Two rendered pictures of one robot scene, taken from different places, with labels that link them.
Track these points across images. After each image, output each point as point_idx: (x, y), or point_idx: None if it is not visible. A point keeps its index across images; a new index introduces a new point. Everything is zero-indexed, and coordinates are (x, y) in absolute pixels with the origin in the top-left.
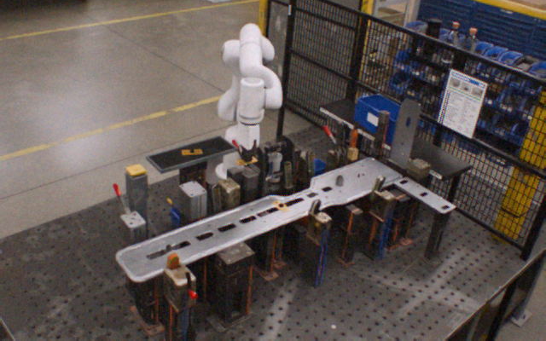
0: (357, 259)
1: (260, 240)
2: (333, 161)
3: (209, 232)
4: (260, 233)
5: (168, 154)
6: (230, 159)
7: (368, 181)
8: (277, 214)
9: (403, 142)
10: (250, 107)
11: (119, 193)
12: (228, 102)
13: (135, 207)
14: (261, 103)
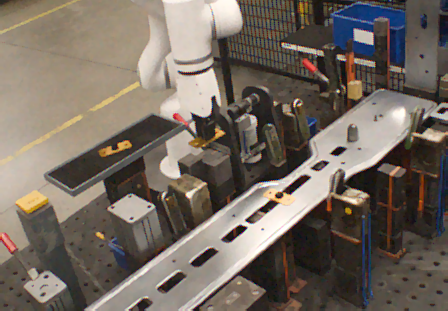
0: (408, 243)
1: (261, 259)
2: (330, 108)
3: (177, 272)
4: (262, 250)
5: (78, 162)
6: (178, 147)
7: (392, 122)
8: (278, 211)
9: (423, 54)
10: (190, 41)
11: (13, 247)
12: (152, 62)
13: (48, 261)
14: (208, 29)
